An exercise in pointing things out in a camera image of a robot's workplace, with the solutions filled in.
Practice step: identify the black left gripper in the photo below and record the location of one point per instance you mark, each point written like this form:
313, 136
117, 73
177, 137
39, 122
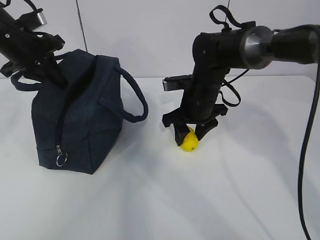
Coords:
25, 51

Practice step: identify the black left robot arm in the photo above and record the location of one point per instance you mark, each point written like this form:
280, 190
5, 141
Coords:
9, 25

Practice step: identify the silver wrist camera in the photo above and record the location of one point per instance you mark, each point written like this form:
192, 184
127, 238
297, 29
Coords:
33, 20
175, 83

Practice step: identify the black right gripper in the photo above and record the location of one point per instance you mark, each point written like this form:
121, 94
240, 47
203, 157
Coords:
202, 115

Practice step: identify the navy blue fabric lunch bag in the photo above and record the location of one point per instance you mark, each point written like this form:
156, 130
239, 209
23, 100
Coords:
75, 128

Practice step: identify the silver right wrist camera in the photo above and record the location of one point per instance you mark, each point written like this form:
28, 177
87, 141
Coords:
175, 83

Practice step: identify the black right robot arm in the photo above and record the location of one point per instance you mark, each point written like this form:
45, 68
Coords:
215, 54

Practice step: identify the yellow lemon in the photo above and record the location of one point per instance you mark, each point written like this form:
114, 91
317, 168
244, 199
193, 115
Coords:
190, 142

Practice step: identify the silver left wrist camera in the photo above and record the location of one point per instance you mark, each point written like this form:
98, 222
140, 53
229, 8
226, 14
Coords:
33, 20

